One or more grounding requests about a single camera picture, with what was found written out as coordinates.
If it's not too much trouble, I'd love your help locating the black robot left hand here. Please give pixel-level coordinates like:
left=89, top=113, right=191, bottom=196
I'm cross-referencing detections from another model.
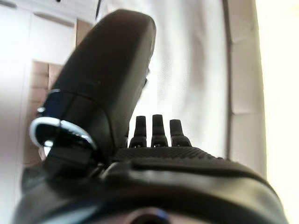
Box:
left=11, top=8, right=290, bottom=224

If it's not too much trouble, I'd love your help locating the bed with beige cover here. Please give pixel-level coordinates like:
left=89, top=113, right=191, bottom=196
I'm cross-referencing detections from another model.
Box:
left=97, top=0, right=267, bottom=180

